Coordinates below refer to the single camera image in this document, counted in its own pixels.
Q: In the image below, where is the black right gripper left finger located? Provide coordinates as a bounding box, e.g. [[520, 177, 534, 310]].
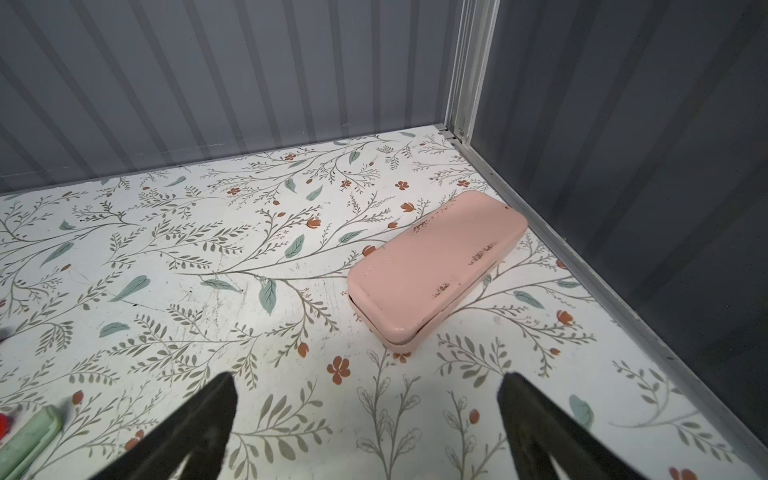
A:
[[94, 372, 238, 479]]

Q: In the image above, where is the pink glasses case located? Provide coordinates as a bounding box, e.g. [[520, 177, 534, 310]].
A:
[[347, 191, 528, 354]]

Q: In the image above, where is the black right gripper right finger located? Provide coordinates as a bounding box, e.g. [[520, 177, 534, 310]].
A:
[[497, 372, 643, 479]]

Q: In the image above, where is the light green pen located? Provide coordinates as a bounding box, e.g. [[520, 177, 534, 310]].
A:
[[1, 405, 63, 479]]

